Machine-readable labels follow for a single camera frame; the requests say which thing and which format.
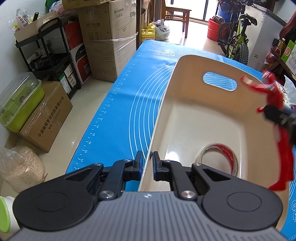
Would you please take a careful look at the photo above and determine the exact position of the tape roll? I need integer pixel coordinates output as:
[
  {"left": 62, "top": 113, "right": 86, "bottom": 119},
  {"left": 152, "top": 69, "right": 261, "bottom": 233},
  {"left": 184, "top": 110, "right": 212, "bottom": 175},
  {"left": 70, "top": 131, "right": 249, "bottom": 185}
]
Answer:
[{"left": 195, "top": 143, "right": 239, "bottom": 177}]

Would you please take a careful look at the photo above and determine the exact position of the black metal shelf rack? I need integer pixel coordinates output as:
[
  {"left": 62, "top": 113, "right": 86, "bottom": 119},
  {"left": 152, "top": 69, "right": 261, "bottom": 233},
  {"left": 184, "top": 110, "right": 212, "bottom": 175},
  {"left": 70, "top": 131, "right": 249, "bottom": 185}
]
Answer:
[{"left": 16, "top": 17, "right": 81, "bottom": 98}]

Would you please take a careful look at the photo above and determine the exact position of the red bucket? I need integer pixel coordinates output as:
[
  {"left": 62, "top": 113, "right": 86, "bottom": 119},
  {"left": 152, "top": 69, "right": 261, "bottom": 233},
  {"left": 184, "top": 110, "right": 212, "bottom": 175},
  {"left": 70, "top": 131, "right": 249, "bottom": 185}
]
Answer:
[{"left": 207, "top": 15, "right": 225, "bottom": 41}]

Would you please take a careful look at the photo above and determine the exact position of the blue silicone table mat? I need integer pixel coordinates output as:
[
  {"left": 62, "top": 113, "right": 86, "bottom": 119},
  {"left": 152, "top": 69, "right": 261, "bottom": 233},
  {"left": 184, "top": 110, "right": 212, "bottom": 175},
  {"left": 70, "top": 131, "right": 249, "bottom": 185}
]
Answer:
[{"left": 67, "top": 41, "right": 295, "bottom": 240}]

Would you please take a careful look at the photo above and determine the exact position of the yellow oil jug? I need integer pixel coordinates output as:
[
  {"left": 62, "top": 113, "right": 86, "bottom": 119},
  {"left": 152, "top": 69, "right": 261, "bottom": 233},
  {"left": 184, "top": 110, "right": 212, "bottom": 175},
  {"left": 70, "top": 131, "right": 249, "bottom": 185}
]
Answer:
[{"left": 140, "top": 22, "right": 156, "bottom": 43}]

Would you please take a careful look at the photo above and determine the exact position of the green white carton box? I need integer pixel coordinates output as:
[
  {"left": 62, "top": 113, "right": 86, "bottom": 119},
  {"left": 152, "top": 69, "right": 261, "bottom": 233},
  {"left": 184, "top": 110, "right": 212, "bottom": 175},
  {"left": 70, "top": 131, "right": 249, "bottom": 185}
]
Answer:
[{"left": 282, "top": 40, "right": 296, "bottom": 75}]

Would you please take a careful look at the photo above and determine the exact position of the green black bicycle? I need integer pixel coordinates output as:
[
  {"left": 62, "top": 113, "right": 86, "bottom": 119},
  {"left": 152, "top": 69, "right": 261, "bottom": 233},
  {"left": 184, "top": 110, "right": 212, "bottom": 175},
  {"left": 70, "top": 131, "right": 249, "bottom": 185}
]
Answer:
[{"left": 217, "top": 1, "right": 257, "bottom": 65}]

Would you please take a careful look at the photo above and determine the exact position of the bag of grain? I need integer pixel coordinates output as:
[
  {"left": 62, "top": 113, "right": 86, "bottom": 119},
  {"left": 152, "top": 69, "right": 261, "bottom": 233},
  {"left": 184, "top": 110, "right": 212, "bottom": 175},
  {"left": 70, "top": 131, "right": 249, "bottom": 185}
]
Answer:
[{"left": 1, "top": 146, "right": 47, "bottom": 193}]

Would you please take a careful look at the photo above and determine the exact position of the beige plastic storage bin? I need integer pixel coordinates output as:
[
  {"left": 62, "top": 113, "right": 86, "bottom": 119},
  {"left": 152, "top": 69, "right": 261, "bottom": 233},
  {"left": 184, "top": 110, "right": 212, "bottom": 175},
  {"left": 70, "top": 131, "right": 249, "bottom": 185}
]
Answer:
[{"left": 137, "top": 54, "right": 290, "bottom": 230}]

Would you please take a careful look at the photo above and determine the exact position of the green lid white container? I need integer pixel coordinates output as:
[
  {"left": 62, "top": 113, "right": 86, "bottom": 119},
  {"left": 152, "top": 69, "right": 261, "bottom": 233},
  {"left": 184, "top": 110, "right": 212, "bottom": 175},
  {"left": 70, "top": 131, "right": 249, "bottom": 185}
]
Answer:
[{"left": 0, "top": 196, "right": 20, "bottom": 233}]

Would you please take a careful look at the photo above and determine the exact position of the wrapped lower cardboard box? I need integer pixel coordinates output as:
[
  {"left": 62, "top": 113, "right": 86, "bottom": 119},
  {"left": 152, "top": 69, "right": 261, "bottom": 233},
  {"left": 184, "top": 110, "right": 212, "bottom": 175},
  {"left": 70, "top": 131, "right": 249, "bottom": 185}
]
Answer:
[{"left": 84, "top": 34, "right": 137, "bottom": 82}]

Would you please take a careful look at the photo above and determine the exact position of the floor cardboard box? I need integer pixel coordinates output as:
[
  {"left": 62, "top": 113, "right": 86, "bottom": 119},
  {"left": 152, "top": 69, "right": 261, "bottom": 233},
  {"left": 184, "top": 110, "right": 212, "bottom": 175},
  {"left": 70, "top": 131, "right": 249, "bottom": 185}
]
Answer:
[{"left": 18, "top": 81, "right": 72, "bottom": 153}]

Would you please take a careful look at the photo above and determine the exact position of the white freezer cabinet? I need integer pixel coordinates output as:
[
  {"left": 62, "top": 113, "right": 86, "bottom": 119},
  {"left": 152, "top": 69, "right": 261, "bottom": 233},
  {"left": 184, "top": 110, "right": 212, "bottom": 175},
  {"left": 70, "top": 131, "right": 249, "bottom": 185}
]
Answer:
[{"left": 245, "top": 4, "right": 285, "bottom": 71}]

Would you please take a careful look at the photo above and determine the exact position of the middle cardboard box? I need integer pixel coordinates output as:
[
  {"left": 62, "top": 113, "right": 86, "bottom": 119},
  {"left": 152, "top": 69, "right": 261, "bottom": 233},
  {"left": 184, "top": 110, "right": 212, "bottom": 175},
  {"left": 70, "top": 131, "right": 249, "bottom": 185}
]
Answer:
[{"left": 77, "top": 0, "right": 137, "bottom": 41}]

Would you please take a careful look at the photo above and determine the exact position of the wooden chair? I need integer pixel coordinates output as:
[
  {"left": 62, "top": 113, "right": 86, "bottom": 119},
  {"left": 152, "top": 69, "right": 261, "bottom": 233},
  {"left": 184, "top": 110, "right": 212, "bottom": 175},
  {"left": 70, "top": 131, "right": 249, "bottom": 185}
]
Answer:
[{"left": 161, "top": 0, "right": 191, "bottom": 38}]

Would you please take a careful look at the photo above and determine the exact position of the red ultraman figure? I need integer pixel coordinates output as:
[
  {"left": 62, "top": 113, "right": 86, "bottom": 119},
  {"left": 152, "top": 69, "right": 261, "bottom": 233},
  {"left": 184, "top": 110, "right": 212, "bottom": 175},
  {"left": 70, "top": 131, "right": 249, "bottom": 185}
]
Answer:
[{"left": 240, "top": 71, "right": 294, "bottom": 191}]

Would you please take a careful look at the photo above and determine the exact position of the green clear-lid container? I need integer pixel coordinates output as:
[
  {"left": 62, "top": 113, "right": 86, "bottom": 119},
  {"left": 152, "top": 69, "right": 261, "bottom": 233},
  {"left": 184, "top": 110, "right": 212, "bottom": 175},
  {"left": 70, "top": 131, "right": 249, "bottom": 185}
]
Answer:
[{"left": 1, "top": 72, "right": 45, "bottom": 133}]

